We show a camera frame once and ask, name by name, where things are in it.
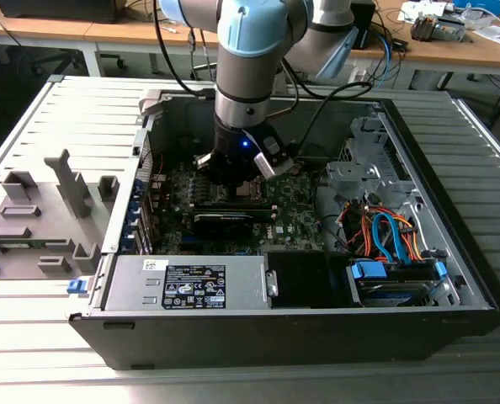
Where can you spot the grey device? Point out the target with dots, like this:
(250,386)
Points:
(450,29)

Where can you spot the grey parts rack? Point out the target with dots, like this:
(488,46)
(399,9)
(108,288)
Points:
(65,210)

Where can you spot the green motherboard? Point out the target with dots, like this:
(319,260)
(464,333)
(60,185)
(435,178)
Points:
(292,210)

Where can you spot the silver CPU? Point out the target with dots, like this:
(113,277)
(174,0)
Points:
(243,190)

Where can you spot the black graphics card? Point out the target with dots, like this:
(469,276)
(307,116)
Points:
(220,229)

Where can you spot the grey metal drive cage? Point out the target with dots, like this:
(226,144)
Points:
(359,172)

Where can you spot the metal heat sink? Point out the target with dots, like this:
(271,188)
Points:
(422,27)

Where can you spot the white papers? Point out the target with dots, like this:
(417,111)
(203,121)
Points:
(418,10)

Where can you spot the black PC case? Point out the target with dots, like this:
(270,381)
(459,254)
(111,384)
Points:
(233,341)

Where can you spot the blue box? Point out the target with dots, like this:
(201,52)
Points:
(481,4)

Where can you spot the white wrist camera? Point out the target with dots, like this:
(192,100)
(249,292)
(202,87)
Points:
(271,166)

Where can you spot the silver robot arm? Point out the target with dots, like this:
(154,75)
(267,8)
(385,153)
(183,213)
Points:
(246,76)

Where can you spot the wooden desk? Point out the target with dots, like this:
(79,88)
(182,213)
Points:
(107,29)
(443,50)

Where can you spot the blue case latch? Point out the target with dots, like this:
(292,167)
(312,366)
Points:
(75,287)

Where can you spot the hard disk in blue carrier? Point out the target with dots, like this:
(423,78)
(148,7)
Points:
(384,292)

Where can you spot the green RAM stick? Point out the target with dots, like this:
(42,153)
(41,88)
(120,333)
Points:
(22,244)

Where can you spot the black office chair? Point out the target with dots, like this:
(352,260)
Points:
(56,59)

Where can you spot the grey power supply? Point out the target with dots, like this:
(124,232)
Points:
(128,282)

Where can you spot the black box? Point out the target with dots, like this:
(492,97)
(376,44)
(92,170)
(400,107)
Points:
(65,10)

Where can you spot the black RAM stick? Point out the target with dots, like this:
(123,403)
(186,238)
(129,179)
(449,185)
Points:
(263,214)
(233,206)

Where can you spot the black speaker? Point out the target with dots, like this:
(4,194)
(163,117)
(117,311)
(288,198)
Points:
(364,25)

